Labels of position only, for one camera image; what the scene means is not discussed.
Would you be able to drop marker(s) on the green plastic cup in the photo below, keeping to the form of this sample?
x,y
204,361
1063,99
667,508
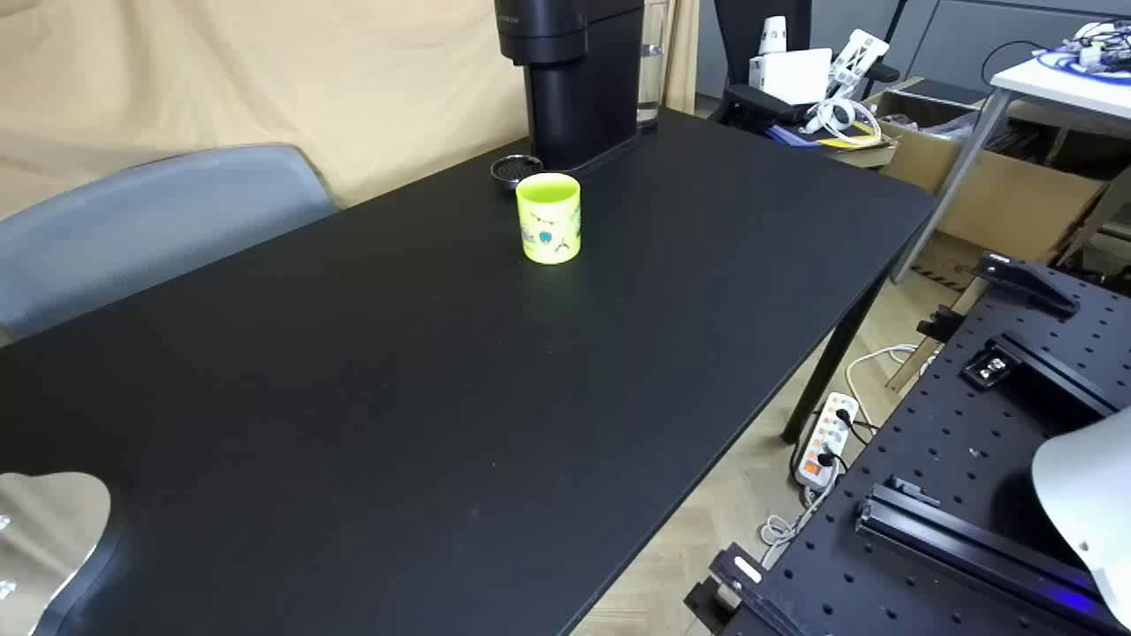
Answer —
x,y
549,217

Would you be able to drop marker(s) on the black drip tray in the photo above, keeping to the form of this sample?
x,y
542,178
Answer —
x,y
508,171

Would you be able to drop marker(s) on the black coffee machine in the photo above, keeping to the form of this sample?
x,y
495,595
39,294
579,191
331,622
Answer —
x,y
581,74

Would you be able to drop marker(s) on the white power strip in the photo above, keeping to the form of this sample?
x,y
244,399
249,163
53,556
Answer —
x,y
825,442

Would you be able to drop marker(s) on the black perforated breadboard table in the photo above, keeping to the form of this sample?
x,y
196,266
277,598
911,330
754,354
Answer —
x,y
1017,374

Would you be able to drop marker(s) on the cardboard box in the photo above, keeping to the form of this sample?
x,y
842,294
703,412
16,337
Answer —
x,y
989,200

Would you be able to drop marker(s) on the white side table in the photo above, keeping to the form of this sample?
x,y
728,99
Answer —
x,y
1023,83

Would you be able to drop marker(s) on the white box with cables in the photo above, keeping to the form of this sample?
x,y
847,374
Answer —
x,y
797,77

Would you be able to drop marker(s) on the black aluminium rail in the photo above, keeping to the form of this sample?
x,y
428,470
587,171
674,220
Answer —
x,y
985,556

